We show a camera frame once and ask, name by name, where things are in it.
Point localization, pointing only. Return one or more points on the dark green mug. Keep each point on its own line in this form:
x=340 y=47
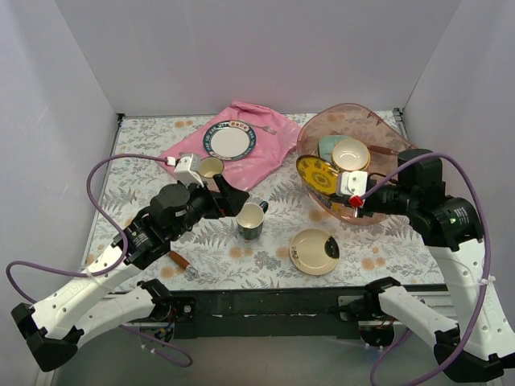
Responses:
x=250 y=220

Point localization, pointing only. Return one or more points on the silver fork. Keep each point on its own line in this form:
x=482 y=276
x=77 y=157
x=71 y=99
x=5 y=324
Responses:
x=265 y=128

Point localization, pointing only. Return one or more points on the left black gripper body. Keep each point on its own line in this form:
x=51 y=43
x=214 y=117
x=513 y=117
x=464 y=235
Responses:
x=217 y=199

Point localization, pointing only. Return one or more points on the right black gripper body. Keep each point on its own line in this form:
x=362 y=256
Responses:
x=366 y=203

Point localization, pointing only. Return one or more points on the cream bowl pink rim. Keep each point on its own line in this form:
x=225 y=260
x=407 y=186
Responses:
x=350 y=154

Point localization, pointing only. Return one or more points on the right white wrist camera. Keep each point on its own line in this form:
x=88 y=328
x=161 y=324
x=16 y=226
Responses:
x=351 y=186

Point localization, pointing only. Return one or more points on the yellow patterned plate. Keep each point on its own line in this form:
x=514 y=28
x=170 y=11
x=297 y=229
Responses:
x=318 y=174

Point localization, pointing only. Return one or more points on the cream mug black rim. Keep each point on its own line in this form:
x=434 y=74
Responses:
x=211 y=166

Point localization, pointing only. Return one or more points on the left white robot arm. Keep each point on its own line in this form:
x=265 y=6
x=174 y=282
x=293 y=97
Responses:
x=100 y=281

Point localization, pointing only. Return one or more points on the pink satin cloth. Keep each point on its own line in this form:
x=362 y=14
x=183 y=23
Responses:
x=268 y=154

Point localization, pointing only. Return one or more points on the cream plate black brushstroke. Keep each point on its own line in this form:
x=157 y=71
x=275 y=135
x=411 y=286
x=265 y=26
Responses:
x=314 y=252

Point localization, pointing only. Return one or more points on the aluminium frame rail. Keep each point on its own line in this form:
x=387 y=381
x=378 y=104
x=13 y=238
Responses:
x=475 y=346

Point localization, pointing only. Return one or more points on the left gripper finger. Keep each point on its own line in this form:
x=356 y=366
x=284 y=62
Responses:
x=230 y=209
x=230 y=193

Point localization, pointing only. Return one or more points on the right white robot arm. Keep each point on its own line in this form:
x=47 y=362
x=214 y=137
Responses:
x=450 y=273

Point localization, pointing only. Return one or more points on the wooden handled metal scraper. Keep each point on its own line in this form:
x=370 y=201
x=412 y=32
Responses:
x=183 y=263

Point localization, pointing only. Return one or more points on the green rimmed white plate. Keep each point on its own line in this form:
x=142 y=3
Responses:
x=229 y=140

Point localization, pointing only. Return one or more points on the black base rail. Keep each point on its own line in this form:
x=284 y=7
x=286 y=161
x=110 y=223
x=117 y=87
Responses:
x=305 y=312

